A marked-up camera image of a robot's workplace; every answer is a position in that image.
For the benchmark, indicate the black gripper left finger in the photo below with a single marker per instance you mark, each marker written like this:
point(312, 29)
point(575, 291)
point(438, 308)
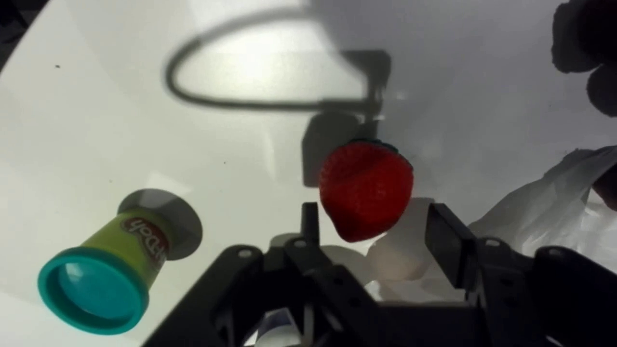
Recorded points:
point(228, 300)

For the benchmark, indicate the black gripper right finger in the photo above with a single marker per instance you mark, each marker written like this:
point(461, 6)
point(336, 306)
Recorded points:
point(553, 297)

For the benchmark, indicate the small red toy cup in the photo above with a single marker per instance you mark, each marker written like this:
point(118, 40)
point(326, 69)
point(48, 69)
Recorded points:
point(365, 189)

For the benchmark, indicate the teal lid play-doh can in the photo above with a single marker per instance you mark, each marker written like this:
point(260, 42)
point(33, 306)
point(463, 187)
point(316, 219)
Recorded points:
point(102, 283)

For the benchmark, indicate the white plastic bag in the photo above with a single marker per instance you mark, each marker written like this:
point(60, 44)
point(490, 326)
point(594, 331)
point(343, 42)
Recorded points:
point(569, 202)

